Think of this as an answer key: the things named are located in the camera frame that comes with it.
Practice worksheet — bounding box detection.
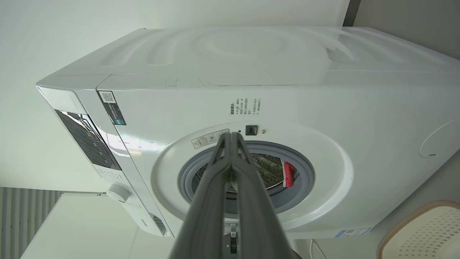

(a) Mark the printed text notice label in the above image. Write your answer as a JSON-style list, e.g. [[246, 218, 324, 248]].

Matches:
[[229, 98, 262, 117]]

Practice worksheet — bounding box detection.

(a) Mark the grey ribbed wall panel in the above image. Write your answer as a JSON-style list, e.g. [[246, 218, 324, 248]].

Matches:
[[0, 187, 64, 259]]

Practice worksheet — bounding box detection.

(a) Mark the round drain filter cover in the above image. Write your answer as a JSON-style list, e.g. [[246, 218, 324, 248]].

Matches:
[[419, 121, 460, 159]]

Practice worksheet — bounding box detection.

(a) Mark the white cabinet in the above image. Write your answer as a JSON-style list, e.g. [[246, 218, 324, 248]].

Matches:
[[20, 192, 175, 259]]

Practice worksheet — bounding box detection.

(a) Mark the stainless steel washing machine drum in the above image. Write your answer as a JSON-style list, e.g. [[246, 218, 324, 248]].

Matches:
[[196, 153, 299, 201]]

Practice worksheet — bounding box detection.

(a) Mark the dark QR code sticker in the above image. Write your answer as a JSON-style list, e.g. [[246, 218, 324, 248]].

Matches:
[[98, 91, 127, 126]]

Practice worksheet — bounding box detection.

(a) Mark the red basketball jersey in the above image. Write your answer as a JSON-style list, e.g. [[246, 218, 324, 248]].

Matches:
[[282, 160, 297, 188]]

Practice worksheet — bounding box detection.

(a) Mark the white front-load washing machine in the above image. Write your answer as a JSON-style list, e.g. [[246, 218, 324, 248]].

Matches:
[[36, 26, 460, 240]]

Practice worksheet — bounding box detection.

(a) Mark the blue energy label sticker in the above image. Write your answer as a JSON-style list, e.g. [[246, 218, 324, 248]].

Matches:
[[334, 227, 372, 238]]

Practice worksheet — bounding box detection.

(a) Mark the white washing machine dial knob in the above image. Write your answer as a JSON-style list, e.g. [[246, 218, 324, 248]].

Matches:
[[106, 184, 131, 203]]

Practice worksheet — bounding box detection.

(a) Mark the black glossy control display panel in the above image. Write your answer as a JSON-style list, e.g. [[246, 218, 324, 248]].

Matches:
[[55, 109, 122, 171]]

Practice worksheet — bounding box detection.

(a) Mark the white triangle warning sticker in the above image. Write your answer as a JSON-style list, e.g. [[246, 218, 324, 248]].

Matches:
[[191, 129, 230, 150]]

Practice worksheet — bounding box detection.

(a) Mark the cream perforated laundry basket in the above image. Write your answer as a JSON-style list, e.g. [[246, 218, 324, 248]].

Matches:
[[376, 200, 460, 259]]

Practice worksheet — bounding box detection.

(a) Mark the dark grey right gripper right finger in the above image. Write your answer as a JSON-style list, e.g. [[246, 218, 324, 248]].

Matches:
[[232, 132, 302, 259]]

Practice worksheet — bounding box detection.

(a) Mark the grey rubber door gasket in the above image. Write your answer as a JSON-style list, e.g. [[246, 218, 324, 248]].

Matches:
[[179, 141, 315, 213]]

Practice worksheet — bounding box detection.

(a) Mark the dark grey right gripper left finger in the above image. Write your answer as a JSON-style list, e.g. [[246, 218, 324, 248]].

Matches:
[[169, 132, 233, 259]]

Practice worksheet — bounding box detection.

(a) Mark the thin grey cable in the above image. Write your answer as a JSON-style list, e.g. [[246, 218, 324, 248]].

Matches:
[[309, 239, 325, 259]]

